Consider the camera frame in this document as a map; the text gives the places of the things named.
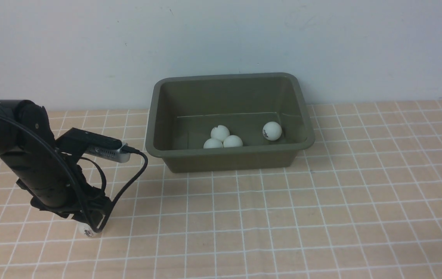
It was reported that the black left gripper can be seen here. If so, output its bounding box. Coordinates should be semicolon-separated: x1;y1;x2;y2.
31;170;113;233

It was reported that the plain white ball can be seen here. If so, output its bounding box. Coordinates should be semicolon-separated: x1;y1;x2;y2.
203;138;223;149
223;135;243;148

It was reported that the white ball black mark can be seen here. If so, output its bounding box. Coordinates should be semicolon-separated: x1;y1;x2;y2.
210;125;230;142

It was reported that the white ball logo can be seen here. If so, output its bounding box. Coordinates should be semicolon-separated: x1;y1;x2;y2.
263;121;282;141

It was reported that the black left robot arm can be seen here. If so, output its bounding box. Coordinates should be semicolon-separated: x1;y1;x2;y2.
0;100;115;233

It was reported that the olive green plastic bin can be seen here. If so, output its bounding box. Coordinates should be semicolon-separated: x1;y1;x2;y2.
145;72;315;173

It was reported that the beige checkered tablecloth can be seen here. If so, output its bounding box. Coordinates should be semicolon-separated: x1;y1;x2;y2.
0;101;442;279

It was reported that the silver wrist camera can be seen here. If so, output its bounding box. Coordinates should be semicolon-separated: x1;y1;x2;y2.
55;128;131;163

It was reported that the black camera cable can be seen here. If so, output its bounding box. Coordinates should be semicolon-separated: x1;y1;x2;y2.
0;53;148;234

